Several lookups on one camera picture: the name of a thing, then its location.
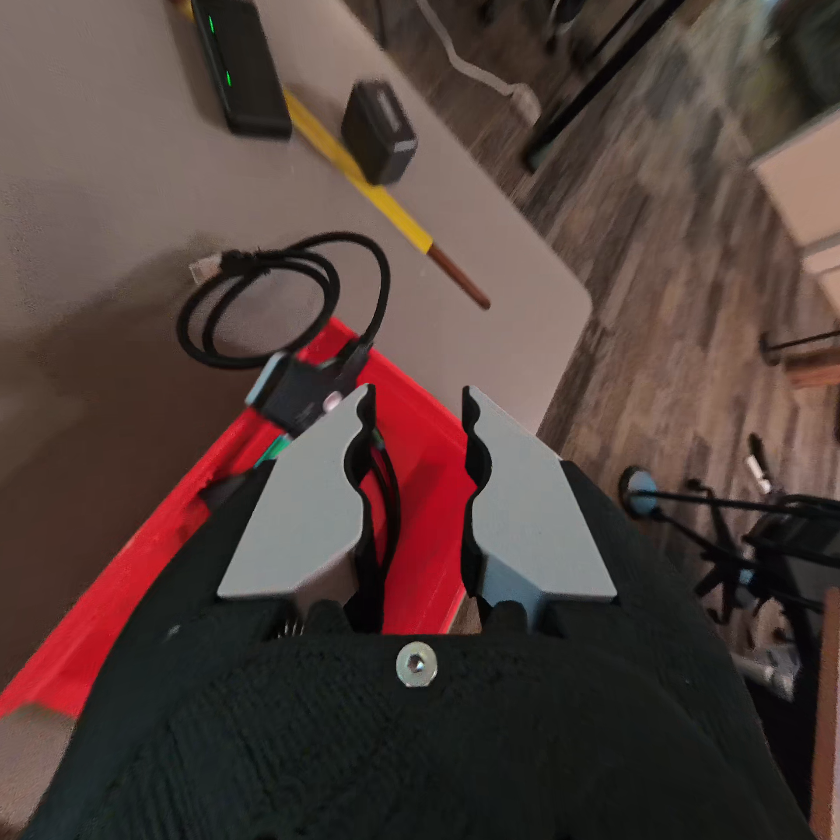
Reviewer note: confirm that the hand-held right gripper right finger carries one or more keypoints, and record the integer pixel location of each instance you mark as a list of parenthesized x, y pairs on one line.
[(538, 525)]

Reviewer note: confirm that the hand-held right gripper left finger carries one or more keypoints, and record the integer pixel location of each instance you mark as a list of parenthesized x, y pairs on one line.
[(295, 518)]

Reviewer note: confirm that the silver adapter hub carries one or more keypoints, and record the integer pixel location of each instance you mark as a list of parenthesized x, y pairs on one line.
[(295, 394)]

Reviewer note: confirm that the red plastic bin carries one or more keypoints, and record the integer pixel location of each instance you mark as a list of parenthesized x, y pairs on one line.
[(420, 459)]

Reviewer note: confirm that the black tripod stand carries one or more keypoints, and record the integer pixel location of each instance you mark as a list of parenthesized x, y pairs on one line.
[(787, 544)]

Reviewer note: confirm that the yellow and brown tape strip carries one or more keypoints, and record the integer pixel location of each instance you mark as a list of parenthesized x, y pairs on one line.
[(394, 210)]

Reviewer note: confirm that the black cube box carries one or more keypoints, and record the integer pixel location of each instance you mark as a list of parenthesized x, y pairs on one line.
[(377, 131)]

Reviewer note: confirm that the white cabinet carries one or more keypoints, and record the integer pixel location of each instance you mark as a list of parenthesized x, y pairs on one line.
[(800, 190)]

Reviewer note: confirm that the black metal stand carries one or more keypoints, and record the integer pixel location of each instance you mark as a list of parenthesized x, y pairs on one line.
[(590, 85)]

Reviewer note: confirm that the black flat box green lights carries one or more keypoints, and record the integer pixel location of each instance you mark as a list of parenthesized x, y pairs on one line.
[(246, 72)]

